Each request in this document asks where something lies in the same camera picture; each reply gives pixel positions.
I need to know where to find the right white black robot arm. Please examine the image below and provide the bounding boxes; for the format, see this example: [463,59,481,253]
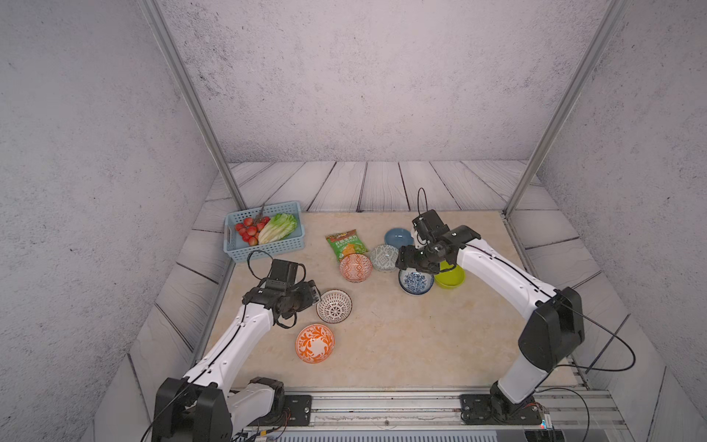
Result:
[397,215,585,422]

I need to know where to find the grey green patterned bowl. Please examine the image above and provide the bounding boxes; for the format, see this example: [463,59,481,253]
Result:
[368,244,399,272]

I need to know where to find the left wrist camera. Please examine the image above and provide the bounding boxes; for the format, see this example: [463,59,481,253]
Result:
[265,259,300,291]

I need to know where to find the light blue plastic basket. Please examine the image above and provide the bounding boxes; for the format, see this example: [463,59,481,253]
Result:
[223,201,305,263]

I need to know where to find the green snack bag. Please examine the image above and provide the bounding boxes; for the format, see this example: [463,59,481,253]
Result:
[326,229,368,262]

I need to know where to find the blue floral bowl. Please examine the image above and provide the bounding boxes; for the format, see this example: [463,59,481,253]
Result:
[399,269,435,296]

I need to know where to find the aluminium rail front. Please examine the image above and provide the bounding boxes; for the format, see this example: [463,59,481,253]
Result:
[145,389,631,442]

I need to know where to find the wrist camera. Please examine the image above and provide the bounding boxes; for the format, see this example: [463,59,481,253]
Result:
[265,259,300,291]
[412,210,449,245]

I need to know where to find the orange floral bowl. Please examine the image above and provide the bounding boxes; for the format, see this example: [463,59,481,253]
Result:
[296,324,335,364]

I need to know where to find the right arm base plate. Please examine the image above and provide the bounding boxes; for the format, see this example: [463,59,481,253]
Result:
[460,394,543,427]

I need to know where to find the left aluminium frame post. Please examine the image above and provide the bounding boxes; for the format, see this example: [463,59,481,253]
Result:
[140,0,247,209]

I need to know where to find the plain blue bowl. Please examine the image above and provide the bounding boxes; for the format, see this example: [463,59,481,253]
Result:
[384,228,415,249]

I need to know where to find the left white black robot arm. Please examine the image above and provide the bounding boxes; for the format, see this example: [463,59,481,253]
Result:
[144,279,320,441]

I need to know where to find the white brown lattice bowl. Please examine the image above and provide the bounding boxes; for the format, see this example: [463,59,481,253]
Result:
[316,289,353,324]

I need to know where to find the green lettuce head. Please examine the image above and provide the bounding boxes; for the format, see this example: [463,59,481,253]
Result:
[259,214,299,244]

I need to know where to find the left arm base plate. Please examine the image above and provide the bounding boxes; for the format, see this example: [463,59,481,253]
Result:
[256,394,312,427]

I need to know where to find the aluminium frame post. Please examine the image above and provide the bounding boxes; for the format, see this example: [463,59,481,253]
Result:
[140,0,247,209]
[503,0,629,220]

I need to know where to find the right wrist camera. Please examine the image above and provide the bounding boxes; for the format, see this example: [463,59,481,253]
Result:
[412,210,449,245]

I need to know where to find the right aluminium frame post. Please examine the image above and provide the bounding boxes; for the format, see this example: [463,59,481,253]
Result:
[503,0,629,220]

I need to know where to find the red patterned bowl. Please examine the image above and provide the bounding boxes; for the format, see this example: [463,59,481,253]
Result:
[340,253,373,283]

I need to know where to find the lime green bowl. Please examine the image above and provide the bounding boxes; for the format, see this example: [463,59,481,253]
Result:
[434,262,466,289]

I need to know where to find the red cherry tomatoes bunch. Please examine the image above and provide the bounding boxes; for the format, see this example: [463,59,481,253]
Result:
[234,215,270,247]

